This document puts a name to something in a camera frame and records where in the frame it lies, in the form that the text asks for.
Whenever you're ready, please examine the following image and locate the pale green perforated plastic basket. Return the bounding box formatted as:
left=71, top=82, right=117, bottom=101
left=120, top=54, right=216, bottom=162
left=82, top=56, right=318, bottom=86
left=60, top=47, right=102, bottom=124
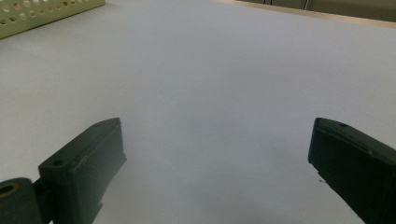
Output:
left=0, top=0, right=106, bottom=41

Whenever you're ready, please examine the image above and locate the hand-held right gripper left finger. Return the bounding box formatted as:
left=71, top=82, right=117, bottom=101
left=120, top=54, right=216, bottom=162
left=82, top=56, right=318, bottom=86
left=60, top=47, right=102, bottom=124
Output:
left=37, top=117, right=128, bottom=224

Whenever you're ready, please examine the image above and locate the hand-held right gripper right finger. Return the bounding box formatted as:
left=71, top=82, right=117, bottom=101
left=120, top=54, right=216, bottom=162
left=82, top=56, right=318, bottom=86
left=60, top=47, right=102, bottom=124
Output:
left=307, top=117, right=396, bottom=224

